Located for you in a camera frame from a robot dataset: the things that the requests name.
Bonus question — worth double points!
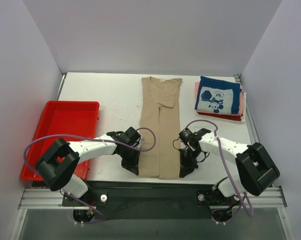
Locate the red plastic tray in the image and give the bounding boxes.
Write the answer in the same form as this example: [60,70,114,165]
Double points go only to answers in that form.
[20,100,101,181]

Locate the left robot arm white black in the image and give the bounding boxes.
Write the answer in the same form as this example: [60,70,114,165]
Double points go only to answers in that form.
[35,127,141,206]

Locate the beige t-shirt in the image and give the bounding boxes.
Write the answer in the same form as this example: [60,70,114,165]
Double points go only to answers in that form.
[138,76,182,180]

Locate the aluminium frame rail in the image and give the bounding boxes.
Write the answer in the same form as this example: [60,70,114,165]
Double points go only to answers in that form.
[18,185,287,210]

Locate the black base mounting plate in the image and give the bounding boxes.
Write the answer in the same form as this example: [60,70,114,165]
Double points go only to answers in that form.
[62,181,239,221]

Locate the folded blue printed t-shirt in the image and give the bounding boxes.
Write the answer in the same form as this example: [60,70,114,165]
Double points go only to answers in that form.
[193,75,242,115]

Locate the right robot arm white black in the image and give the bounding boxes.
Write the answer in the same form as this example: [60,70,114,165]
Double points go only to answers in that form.
[178,128,280,204]

